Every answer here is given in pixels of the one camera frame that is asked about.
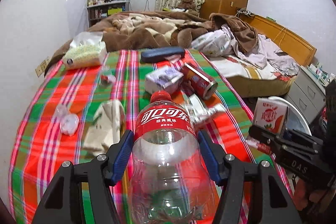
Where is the beige paper bag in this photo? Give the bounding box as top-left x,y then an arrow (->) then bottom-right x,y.
83,100 -> 125,156

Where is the white patterned paper carton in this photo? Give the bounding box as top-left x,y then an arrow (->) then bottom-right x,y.
182,94 -> 226,126

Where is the clear cola plastic bottle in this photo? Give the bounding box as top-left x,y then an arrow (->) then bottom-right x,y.
129,91 -> 218,223

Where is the red white juice carton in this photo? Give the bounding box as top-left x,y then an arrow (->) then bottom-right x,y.
245,97 -> 289,155

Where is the red drink can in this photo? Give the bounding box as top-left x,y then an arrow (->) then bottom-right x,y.
181,63 -> 218,100

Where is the purple milk carton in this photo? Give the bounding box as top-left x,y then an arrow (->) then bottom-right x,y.
145,65 -> 183,94

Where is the small clear plastic cup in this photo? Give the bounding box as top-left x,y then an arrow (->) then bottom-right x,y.
55,104 -> 69,119

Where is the white trash bin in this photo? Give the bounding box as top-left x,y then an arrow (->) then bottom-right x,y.
268,96 -> 312,136

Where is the right hand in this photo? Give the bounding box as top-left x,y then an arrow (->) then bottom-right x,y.
292,178 -> 335,213

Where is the crumpled white wrapper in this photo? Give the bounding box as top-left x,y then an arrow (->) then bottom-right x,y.
60,114 -> 79,136

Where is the grey drawer nightstand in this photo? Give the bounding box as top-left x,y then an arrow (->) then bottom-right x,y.
285,66 -> 326,124

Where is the plaid red green cloth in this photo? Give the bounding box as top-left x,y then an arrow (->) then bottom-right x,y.
7,49 -> 293,224

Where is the small red wrapper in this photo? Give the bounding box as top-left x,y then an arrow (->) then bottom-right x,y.
100,67 -> 116,85

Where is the white patterned bed sheet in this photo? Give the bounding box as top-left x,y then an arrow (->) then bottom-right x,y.
209,55 -> 297,82

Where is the dark blue glasses case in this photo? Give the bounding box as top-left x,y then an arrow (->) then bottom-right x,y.
141,47 -> 185,63

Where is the yellow tissue pack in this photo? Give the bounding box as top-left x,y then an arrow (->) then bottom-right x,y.
62,32 -> 107,70

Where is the wooden headboard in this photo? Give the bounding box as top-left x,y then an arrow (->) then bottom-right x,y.
239,14 -> 317,66

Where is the white floral quilt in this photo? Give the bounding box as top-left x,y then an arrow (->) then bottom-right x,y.
191,24 -> 299,76

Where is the brown fleece blanket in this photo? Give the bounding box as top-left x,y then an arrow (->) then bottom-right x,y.
44,10 -> 259,75

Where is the brown teddy bear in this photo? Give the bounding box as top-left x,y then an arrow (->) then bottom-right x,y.
177,0 -> 199,16

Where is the wall power socket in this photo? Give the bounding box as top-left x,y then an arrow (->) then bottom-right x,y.
35,57 -> 50,77

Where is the cluttered wall shelf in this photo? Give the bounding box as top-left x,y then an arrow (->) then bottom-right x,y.
87,0 -> 130,27

